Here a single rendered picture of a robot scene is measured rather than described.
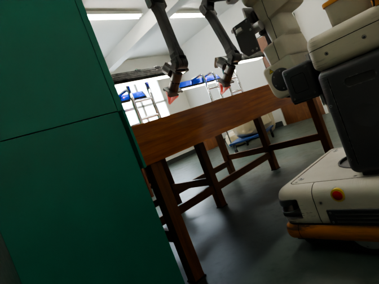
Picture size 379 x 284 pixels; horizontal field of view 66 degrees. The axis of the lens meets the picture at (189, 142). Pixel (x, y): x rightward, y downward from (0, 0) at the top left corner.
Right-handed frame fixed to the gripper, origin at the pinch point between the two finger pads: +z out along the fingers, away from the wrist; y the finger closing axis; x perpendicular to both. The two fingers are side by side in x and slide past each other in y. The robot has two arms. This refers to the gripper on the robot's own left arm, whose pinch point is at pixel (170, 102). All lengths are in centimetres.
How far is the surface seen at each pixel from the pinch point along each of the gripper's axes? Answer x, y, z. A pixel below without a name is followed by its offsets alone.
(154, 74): -21.2, -3.7, -6.6
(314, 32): -124, -486, 21
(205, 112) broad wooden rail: 23.3, -4.0, -7.1
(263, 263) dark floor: 93, 17, 22
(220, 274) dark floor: 83, 29, 35
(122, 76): -24.2, 17.7, -6.7
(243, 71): -240, -489, 165
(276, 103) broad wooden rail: 30, -73, -2
